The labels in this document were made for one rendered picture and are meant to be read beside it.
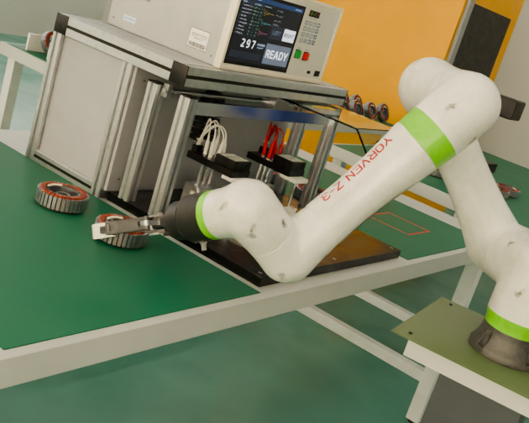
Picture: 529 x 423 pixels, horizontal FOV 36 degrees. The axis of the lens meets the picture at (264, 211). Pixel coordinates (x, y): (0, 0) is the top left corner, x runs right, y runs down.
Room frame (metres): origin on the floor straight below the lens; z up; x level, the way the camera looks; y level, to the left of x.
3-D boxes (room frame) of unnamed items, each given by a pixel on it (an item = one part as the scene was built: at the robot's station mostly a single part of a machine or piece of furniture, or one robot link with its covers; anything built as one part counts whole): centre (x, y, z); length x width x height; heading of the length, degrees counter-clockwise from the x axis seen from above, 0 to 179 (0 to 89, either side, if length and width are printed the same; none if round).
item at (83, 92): (1.87, 0.49, 0.91); 0.28 x 0.03 x 0.32; 57
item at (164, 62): (2.10, 0.25, 1.09); 0.68 x 0.44 x 0.05; 147
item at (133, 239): (1.56, 0.27, 0.77); 0.11 x 0.11 x 0.04
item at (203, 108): (1.99, 0.06, 1.03); 0.62 x 0.01 x 0.03; 147
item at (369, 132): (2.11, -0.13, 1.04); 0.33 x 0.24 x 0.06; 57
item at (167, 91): (2.03, 0.13, 1.04); 0.62 x 0.02 x 0.03; 147
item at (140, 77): (2.07, 0.19, 0.92); 0.66 x 0.01 x 0.30; 147
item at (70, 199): (1.65, 0.43, 0.77); 0.11 x 0.11 x 0.04
